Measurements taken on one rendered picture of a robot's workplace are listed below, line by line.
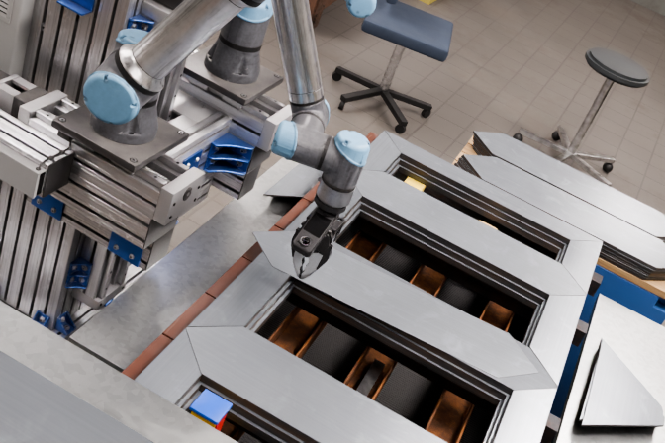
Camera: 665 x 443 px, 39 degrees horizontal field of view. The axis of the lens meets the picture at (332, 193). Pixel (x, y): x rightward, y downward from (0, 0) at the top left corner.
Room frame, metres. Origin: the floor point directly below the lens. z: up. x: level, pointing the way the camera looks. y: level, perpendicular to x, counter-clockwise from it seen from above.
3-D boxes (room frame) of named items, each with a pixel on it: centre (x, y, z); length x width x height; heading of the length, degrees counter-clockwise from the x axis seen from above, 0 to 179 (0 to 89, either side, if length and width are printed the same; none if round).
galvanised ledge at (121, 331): (2.13, 0.18, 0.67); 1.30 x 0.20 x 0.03; 168
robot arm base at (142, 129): (1.82, 0.49, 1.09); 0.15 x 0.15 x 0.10
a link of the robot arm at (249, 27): (2.31, 0.38, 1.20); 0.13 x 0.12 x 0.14; 12
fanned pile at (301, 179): (2.47, 0.08, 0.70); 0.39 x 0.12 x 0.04; 168
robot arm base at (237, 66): (2.31, 0.38, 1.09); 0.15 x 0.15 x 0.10
